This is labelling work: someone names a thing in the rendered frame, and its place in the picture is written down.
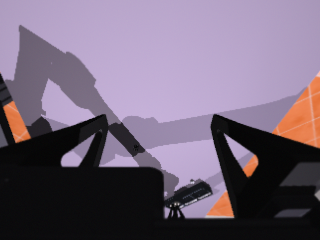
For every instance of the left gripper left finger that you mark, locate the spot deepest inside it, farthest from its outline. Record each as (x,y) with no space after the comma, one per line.
(48,149)

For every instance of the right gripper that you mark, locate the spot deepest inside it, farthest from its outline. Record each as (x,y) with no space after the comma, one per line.
(174,212)

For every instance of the dark grey three-compartment bin rack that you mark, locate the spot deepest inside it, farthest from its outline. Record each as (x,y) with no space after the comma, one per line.
(199,194)

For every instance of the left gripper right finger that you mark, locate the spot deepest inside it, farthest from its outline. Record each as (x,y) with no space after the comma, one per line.
(285,166)

